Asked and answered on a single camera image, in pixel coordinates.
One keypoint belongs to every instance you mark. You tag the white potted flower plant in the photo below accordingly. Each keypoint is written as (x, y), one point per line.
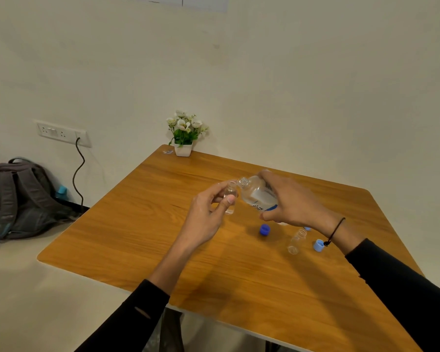
(185, 133)

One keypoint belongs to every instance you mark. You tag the person's right forearm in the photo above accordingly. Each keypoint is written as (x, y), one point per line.
(392, 282)

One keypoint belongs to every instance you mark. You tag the person's right thumb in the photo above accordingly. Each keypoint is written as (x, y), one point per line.
(268, 215)

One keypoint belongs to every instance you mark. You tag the person's left forearm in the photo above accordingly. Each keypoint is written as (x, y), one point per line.
(146, 304)

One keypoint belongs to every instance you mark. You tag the person's left hand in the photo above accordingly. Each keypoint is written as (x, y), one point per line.
(201, 223)

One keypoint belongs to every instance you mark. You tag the person's right hand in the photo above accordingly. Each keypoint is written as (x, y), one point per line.
(300, 207)

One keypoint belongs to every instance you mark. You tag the clear plastic water bottle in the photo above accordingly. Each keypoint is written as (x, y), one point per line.
(258, 196)

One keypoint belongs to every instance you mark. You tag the small clear glass vial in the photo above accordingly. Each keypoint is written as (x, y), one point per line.
(231, 194)
(297, 241)

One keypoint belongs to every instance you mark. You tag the white wall socket panel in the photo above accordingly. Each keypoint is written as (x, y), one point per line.
(62, 133)

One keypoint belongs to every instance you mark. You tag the blue bottle in backpack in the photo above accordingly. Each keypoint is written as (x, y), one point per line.
(61, 192)

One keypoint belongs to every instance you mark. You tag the grey backpack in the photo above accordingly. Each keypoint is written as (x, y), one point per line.
(22, 201)

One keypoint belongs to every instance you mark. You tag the person's left thumb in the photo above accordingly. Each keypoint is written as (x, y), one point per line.
(225, 205)

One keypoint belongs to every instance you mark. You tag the dark blue bottle cap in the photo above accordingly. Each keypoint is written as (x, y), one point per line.
(264, 229)

